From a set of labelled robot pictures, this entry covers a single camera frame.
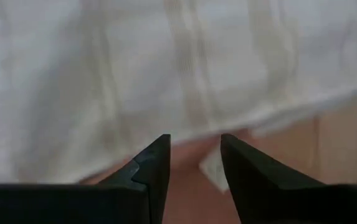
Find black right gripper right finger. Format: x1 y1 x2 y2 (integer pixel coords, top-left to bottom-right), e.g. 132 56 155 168
220 133 357 224

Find white towel fine beige checks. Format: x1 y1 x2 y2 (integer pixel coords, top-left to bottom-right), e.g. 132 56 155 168
0 0 357 187

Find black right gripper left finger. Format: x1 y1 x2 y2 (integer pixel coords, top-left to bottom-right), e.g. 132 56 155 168
0 133 172 224

